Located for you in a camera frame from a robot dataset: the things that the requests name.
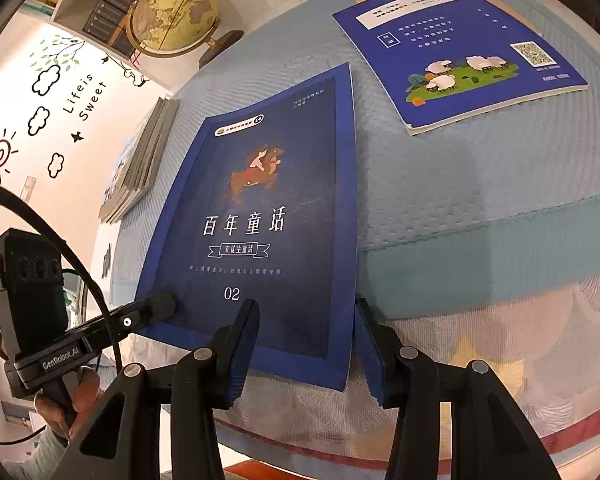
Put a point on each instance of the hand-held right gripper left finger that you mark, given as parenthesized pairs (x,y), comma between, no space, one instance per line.
(242,360)

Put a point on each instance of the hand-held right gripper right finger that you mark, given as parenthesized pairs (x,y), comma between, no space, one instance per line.
(368,360)

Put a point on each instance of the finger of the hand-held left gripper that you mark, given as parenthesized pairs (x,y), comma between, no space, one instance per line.
(145,312)

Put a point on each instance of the stack of sorted picture volumes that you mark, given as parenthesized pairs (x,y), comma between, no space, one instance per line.
(145,155)

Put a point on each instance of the dark blue storybook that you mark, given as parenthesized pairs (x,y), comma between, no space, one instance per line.
(260,200)

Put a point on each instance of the person's left forearm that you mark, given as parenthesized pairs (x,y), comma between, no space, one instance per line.
(40,460)

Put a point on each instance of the row of dark grey books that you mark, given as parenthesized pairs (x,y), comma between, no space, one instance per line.
(110,10)

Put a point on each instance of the person's left hand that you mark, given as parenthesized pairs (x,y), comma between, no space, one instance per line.
(87,395)

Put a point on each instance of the dark pixel-shaped sticker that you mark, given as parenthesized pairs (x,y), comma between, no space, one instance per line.
(106,260)

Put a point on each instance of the patterned white table cloth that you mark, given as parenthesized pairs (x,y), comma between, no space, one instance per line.
(504,370)

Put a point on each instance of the light blue quilted mat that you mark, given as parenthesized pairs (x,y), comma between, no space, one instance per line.
(454,185)

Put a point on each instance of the yellow desk globe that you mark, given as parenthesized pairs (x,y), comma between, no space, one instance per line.
(175,15)

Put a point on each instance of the white bookshelf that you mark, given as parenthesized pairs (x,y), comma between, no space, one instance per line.
(72,0)

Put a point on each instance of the blue sheep print book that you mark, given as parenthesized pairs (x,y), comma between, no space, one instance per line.
(429,40)

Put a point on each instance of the cloud outline wall decal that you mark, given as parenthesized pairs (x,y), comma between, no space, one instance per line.
(47,79)
(56,164)
(39,120)

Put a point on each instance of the black bird wall decal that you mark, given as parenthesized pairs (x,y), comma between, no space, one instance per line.
(76,136)

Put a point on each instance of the black lettering wall decal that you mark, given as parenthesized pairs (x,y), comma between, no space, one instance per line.
(84,116)

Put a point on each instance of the hanging cloud wall decal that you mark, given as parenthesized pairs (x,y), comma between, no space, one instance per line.
(139,79)

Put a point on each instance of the green tree wall decal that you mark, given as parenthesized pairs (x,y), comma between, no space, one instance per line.
(55,55)

